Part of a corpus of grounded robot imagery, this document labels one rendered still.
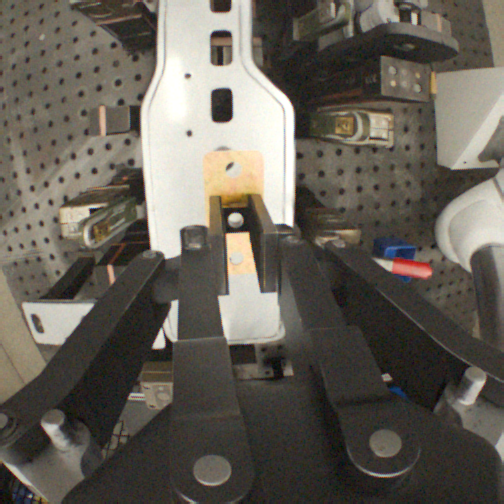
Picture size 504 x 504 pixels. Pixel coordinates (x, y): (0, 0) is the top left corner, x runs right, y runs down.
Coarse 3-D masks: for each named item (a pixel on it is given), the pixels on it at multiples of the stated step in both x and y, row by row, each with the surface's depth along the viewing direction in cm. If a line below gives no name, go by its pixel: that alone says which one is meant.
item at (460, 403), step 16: (448, 384) 6; (464, 384) 6; (480, 384) 6; (448, 400) 6; (464, 400) 6; (480, 400) 6; (448, 416) 6; (464, 416) 5; (480, 416) 5; (496, 416) 5; (480, 432) 5; (496, 432) 5
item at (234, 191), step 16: (208, 160) 19; (224, 160) 19; (240, 160) 19; (256, 160) 20; (208, 176) 20; (224, 176) 20; (240, 176) 20; (256, 176) 20; (208, 192) 20; (224, 192) 20; (240, 192) 20; (256, 192) 20; (208, 208) 20; (224, 208) 20; (240, 208) 20; (208, 224) 21; (240, 224) 20; (240, 240) 22; (240, 272) 22
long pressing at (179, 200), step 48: (192, 0) 36; (240, 0) 36; (192, 48) 39; (240, 48) 39; (144, 96) 41; (192, 96) 41; (240, 96) 42; (288, 96) 42; (144, 144) 43; (192, 144) 44; (240, 144) 44; (288, 144) 45; (192, 192) 46; (288, 192) 47; (240, 288) 53; (240, 336) 57
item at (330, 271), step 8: (280, 224) 17; (280, 232) 16; (288, 232) 16; (312, 248) 14; (320, 256) 13; (280, 264) 14; (320, 264) 13; (328, 264) 13; (280, 272) 14; (328, 272) 13; (336, 272) 13; (280, 280) 14; (328, 280) 13; (336, 280) 13; (344, 280) 13; (336, 288) 13; (344, 288) 13
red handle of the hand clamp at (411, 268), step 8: (376, 256) 42; (384, 264) 41; (392, 264) 40; (400, 264) 39; (408, 264) 39; (416, 264) 39; (424, 264) 38; (392, 272) 40; (400, 272) 40; (408, 272) 39; (416, 272) 38; (424, 272) 38
